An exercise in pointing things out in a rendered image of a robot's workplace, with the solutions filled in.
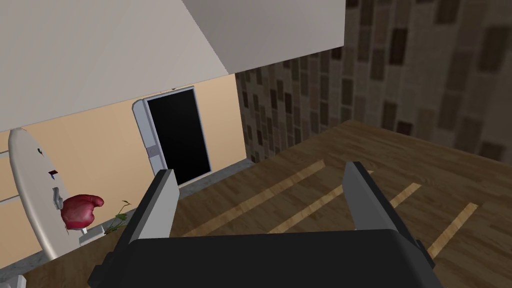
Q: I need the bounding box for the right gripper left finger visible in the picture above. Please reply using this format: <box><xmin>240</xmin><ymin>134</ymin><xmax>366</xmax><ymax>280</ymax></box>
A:
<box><xmin>118</xmin><ymin>168</ymin><xmax>181</xmax><ymax>250</ymax></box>

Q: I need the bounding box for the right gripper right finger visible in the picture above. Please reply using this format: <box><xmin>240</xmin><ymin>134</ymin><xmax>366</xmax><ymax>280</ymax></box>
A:
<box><xmin>342</xmin><ymin>161</ymin><xmax>420</xmax><ymax>243</ymax></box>

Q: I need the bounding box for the green potted plant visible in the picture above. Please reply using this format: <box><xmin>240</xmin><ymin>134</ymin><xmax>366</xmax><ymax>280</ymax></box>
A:
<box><xmin>104</xmin><ymin>199</ymin><xmax>133</xmax><ymax>235</ymax></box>

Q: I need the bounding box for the white round table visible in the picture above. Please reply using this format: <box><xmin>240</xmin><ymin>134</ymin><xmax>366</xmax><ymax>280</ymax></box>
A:
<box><xmin>7</xmin><ymin>127</ymin><xmax>83</xmax><ymax>261</ymax></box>

